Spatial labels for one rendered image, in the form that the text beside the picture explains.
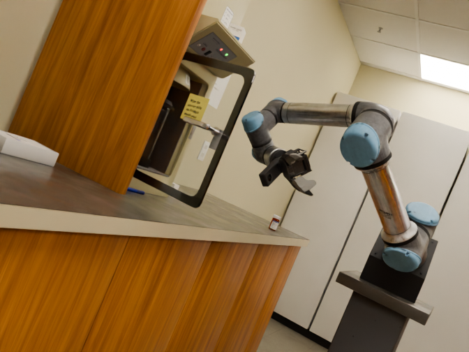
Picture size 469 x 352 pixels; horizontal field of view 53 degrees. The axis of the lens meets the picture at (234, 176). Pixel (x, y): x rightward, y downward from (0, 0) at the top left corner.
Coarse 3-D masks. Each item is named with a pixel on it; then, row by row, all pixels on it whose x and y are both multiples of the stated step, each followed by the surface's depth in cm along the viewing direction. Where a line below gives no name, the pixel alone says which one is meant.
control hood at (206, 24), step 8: (200, 16) 138; (208, 16) 137; (200, 24) 137; (208, 24) 136; (216, 24) 137; (200, 32) 138; (208, 32) 139; (216, 32) 140; (224, 32) 141; (192, 40) 140; (224, 40) 145; (232, 40) 147; (232, 48) 151; (240, 48) 153; (240, 56) 157; (248, 56) 159; (240, 64) 162; (248, 64) 164
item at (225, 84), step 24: (192, 72) 134; (216, 72) 130; (240, 72) 125; (168, 96) 137; (216, 96) 128; (240, 96) 124; (168, 120) 135; (216, 120) 126; (168, 144) 133; (192, 144) 129; (216, 144) 124; (144, 168) 136; (168, 168) 131; (192, 168) 127; (168, 192) 129; (192, 192) 125
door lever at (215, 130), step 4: (184, 116) 126; (184, 120) 125; (188, 120) 125; (192, 120) 124; (196, 120) 123; (192, 124) 124; (196, 124) 123; (200, 124) 122; (204, 124) 121; (208, 124) 121; (204, 128) 121; (208, 128) 121; (212, 128) 123; (216, 128) 125; (212, 132) 124; (216, 132) 125
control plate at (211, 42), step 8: (200, 40) 141; (208, 40) 142; (216, 40) 144; (192, 48) 144; (200, 48) 145; (208, 48) 146; (216, 48) 148; (224, 48) 149; (208, 56) 151; (216, 56) 152; (224, 56) 154; (232, 56) 155
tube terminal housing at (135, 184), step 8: (208, 0) 147; (216, 0) 151; (224, 0) 155; (232, 0) 159; (240, 0) 163; (248, 0) 168; (208, 8) 149; (216, 8) 153; (224, 8) 157; (232, 8) 161; (240, 8) 165; (216, 16) 154; (240, 16) 167; (136, 184) 151; (144, 184) 155; (144, 192) 156; (152, 192) 160; (160, 192) 164
